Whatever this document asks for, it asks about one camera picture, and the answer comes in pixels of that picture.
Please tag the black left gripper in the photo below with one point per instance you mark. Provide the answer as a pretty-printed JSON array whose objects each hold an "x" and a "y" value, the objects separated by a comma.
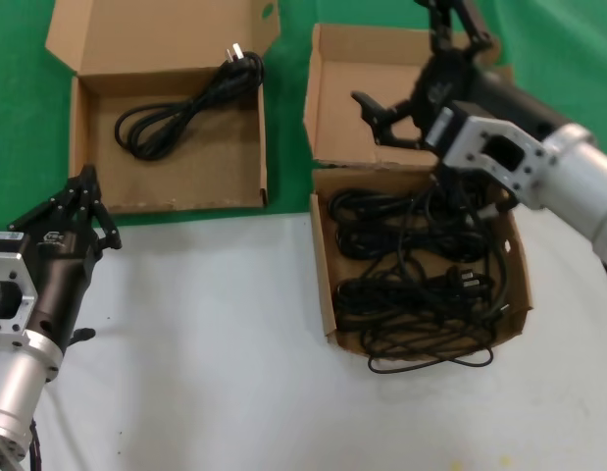
[{"x": 58, "y": 275}]

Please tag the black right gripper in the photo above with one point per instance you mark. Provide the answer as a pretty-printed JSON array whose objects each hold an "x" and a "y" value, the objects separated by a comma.
[{"x": 445, "y": 81}]

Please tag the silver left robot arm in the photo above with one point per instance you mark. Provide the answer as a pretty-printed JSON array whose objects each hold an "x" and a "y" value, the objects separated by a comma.
[{"x": 14, "y": 382}]

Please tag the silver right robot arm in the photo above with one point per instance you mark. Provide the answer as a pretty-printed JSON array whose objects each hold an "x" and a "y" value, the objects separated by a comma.
[{"x": 577, "y": 181}]

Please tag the open brown cardboard box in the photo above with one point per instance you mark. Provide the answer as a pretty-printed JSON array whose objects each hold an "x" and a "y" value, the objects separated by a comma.
[{"x": 347, "y": 98}]

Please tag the cardboard box with frayed edge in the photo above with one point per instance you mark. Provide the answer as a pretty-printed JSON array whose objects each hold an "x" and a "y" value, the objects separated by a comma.
[{"x": 210, "y": 162}]

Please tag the green tablecloth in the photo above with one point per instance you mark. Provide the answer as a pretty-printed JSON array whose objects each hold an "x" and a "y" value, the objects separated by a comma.
[{"x": 18, "y": 122}]

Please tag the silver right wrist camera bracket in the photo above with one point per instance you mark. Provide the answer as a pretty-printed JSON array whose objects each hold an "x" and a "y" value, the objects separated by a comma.
[{"x": 474, "y": 142}]

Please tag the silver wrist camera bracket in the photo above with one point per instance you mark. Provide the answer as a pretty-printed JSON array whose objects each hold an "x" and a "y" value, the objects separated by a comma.
[
  {"x": 9, "y": 267},
  {"x": 474, "y": 142}
]

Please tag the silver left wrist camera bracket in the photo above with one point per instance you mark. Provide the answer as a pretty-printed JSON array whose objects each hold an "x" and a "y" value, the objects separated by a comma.
[{"x": 9, "y": 267}]

